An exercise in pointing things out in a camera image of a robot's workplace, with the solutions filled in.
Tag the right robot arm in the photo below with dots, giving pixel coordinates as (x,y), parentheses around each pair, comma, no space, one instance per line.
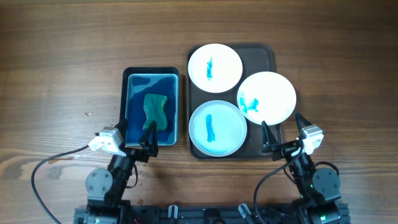
(318,183)

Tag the black tub of blue water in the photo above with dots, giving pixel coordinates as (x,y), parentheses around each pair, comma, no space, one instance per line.
(139,81)

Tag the large white plate blue smear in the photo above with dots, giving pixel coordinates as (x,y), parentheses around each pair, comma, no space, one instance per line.
(266,96)

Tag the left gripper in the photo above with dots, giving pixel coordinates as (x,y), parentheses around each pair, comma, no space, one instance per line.
(147,149)

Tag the pale blue plate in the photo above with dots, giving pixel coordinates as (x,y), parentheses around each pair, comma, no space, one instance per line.
(217,128)

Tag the dark brown serving tray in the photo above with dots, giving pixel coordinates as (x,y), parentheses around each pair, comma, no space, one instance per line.
(255,57)

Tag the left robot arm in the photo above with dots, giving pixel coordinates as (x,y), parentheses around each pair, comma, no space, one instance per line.
(105,187)

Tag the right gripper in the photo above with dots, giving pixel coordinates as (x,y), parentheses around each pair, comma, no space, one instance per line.
(284,150)

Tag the green sponge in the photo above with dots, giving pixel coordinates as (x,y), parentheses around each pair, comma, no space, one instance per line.
(154,108)

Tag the white plate blue streak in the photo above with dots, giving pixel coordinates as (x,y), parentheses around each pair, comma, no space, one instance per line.
(215,68)

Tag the black mounting rail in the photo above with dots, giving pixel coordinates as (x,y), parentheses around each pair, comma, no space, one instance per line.
(275,213)

